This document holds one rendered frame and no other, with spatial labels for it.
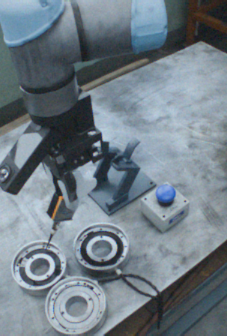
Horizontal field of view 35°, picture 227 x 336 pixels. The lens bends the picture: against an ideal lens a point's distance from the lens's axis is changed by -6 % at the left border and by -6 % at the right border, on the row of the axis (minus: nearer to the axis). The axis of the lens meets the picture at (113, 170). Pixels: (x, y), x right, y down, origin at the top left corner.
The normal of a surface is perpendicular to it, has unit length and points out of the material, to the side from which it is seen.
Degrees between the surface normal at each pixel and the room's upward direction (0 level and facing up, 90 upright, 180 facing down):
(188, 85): 0
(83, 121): 90
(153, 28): 77
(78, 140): 0
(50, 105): 90
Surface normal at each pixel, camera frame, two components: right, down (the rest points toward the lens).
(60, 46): 0.20, 0.56
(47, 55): 0.25, 0.74
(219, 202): -0.08, -0.68
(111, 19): 0.12, 0.18
